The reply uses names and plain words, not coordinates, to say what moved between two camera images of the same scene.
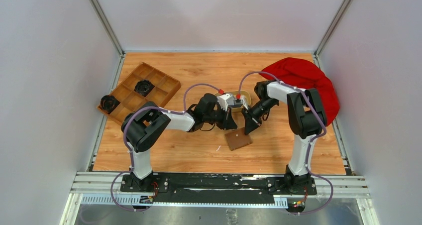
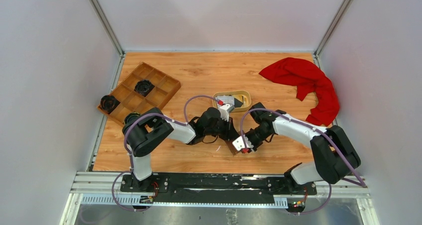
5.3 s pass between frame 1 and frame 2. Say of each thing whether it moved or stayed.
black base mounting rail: stayed
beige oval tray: stayed
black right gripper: moved
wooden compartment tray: stayed
